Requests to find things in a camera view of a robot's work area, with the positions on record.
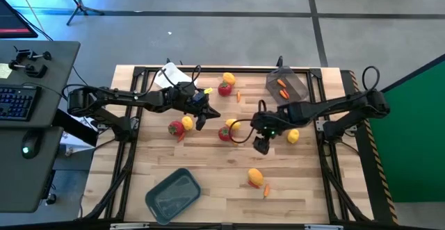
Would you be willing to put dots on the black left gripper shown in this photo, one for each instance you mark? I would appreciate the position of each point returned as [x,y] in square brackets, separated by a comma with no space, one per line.
[180,99]

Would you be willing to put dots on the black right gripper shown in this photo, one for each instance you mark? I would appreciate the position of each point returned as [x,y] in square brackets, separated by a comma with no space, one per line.
[266,124]

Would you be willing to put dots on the yellow toy lemon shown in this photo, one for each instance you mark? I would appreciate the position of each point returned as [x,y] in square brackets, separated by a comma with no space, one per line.
[293,136]
[187,123]
[234,124]

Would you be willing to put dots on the orange-yellow toy lemon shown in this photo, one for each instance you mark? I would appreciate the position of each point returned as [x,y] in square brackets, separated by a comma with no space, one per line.
[256,176]
[229,78]

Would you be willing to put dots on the orange toy carrot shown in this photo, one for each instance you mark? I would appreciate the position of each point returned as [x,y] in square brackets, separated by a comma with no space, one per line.
[238,96]
[281,83]
[266,190]
[287,94]

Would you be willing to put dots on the yellow-orange toy carrot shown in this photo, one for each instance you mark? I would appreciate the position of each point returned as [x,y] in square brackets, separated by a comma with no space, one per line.
[282,94]

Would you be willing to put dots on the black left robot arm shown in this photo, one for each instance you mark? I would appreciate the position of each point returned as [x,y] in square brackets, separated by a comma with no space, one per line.
[139,98]

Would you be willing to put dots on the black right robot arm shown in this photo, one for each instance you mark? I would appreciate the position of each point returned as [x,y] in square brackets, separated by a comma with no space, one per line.
[333,106]

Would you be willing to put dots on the small yellow tag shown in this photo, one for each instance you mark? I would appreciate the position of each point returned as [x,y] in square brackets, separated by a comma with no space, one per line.
[208,90]

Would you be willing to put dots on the white plastic basket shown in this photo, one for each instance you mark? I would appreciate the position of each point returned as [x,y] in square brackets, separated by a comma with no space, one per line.
[180,75]

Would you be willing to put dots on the grey translucent plastic basket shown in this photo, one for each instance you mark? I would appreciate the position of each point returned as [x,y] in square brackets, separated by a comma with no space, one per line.
[295,80]

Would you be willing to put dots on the teal plastic basket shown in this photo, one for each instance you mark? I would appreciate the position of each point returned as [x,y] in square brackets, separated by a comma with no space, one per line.
[174,195]

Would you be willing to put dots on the yellow black hazard strip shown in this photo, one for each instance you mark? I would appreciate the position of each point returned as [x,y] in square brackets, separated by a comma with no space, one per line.
[377,160]

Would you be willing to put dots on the white printed box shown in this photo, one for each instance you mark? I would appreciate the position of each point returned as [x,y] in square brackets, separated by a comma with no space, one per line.
[74,138]

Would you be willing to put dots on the green panel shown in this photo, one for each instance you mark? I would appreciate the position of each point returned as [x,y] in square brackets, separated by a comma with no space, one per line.
[410,136]

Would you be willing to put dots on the black desk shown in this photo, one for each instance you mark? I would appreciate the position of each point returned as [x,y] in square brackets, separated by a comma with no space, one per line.
[21,181]
[52,94]

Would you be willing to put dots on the black tripod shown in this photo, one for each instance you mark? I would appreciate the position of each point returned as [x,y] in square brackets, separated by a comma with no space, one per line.
[80,5]

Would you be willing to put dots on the black computer mouse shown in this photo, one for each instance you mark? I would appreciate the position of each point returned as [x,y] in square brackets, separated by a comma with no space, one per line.
[29,146]

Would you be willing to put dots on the black clamp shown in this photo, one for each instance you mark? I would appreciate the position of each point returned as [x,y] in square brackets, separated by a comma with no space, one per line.
[33,71]
[29,53]

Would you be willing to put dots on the black keyboard blue backlight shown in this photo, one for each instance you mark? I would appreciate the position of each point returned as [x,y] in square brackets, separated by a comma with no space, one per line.
[17,101]

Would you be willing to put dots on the paper note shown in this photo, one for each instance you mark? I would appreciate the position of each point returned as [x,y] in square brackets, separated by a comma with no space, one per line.
[4,71]

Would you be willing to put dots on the black monitor red stripe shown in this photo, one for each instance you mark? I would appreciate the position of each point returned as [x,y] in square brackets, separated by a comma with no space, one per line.
[14,21]

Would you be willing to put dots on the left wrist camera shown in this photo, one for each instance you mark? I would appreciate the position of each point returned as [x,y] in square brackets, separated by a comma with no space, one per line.
[199,96]

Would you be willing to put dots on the silver bracket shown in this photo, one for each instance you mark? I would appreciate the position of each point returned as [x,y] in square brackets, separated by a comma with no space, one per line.
[323,227]
[128,226]

